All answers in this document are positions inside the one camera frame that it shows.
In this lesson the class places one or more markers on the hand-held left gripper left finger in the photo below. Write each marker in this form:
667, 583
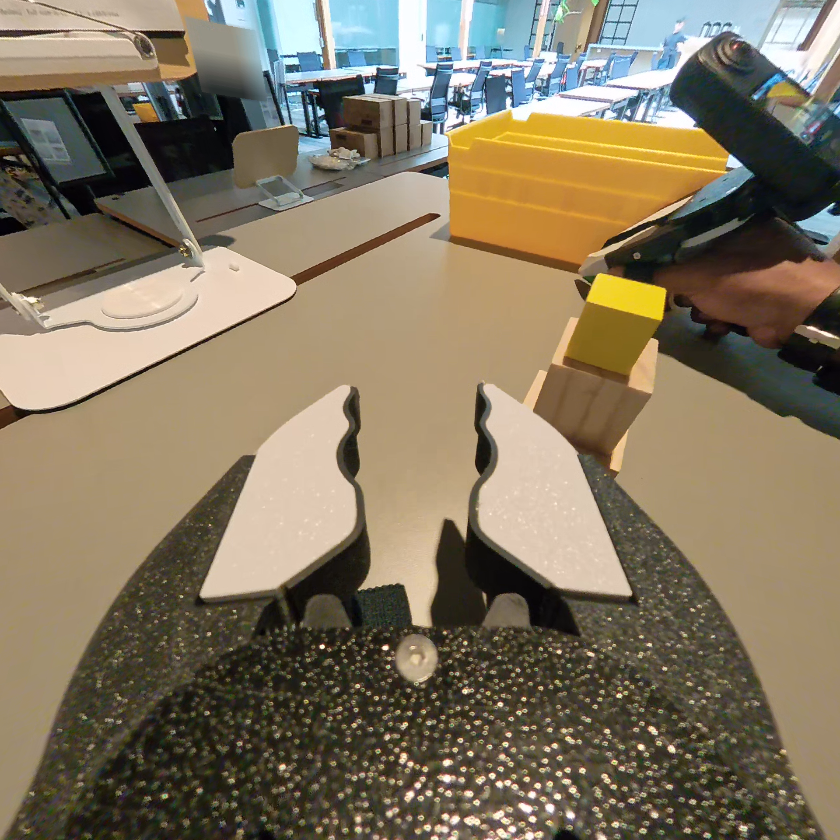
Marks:
289, 499

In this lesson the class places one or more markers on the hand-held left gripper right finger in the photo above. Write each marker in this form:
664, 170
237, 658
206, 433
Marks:
544, 512

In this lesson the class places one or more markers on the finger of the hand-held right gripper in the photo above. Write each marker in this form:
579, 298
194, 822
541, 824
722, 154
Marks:
633, 274
646, 243

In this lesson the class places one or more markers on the yellow wooden cube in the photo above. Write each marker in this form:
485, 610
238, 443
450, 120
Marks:
613, 328

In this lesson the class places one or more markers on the natural wooden cube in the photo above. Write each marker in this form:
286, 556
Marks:
618, 454
590, 407

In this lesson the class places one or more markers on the person's right hand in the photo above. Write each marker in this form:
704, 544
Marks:
741, 289

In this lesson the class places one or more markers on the yellow plastic bin stack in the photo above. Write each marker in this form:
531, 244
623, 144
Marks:
564, 190

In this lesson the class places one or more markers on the rows of long tables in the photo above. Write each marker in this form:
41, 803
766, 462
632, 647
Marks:
590, 98

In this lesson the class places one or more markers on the group of black office chairs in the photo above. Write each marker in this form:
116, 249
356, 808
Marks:
485, 85

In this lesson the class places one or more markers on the green hanging plant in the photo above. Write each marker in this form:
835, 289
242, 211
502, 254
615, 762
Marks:
577, 10

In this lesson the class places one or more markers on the stack of cardboard boxes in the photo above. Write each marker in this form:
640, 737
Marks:
377, 124

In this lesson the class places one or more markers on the small white phone stand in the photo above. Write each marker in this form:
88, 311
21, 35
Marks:
283, 190

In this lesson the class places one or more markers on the white crumpled paper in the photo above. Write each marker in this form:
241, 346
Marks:
338, 159

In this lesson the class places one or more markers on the tan rounded panel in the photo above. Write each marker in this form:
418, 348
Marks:
266, 154

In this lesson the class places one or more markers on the dark monitor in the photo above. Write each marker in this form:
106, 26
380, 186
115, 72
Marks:
56, 141

